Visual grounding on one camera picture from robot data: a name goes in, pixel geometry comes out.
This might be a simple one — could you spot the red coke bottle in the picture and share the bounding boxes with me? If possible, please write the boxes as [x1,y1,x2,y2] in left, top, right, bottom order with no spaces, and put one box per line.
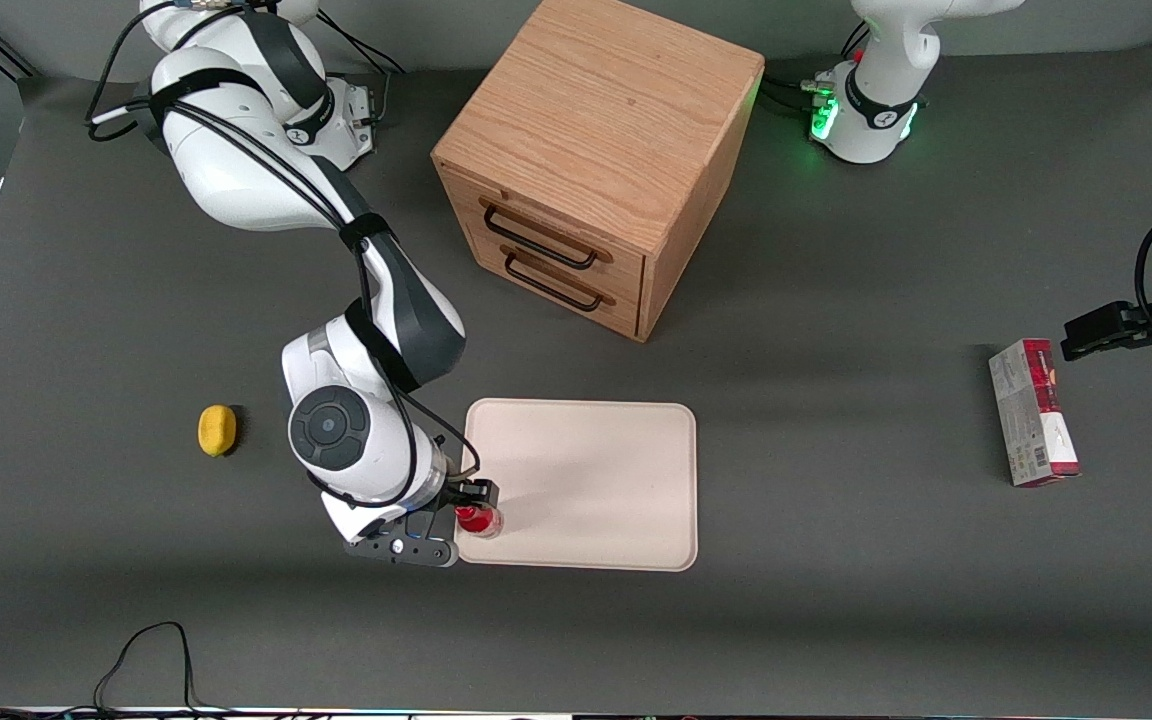
[455,505,505,540]

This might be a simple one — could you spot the red and white carton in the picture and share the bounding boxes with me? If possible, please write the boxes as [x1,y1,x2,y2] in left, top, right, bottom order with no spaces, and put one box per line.
[987,337,1083,489]

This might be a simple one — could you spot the beige rectangular tray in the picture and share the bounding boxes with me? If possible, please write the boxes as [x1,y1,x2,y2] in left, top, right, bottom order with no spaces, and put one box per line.
[452,397,700,574]

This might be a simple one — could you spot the black metal drawer handle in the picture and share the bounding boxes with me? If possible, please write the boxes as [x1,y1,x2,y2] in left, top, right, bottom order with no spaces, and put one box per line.
[480,198,615,272]
[502,248,618,314]

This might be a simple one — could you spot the wooden drawer front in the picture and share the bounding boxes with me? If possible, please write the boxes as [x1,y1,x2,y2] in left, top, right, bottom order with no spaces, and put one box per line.
[440,165,650,301]
[464,240,645,343]

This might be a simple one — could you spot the black base cables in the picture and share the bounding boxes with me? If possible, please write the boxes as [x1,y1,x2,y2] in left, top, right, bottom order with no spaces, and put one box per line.
[314,14,409,131]
[758,18,872,119]

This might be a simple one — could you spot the wooden drawer cabinet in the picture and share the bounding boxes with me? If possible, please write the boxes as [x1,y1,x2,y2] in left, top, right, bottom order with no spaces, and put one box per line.
[430,0,767,345]

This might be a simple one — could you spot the black right base cables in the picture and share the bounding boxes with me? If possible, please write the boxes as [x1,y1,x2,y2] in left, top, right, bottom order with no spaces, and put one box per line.
[314,14,409,131]

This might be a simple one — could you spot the yellow lemon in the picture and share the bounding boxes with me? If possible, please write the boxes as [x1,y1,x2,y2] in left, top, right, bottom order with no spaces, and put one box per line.
[197,404,239,459]

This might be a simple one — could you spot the black left base cables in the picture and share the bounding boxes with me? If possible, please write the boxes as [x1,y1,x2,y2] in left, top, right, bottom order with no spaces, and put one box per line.
[758,18,872,119]

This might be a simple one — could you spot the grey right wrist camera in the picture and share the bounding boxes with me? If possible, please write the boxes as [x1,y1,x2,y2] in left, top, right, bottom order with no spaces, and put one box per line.
[343,533,460,570]

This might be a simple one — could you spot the black looped floor cable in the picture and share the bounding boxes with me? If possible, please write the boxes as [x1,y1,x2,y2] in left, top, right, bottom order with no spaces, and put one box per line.
[0,621,237,717]

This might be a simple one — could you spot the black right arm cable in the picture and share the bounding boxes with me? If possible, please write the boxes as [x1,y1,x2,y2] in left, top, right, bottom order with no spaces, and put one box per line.
[86,0,483,506]

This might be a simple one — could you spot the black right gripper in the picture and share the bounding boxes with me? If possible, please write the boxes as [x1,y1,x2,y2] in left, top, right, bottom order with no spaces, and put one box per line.
[404,479,501,542]

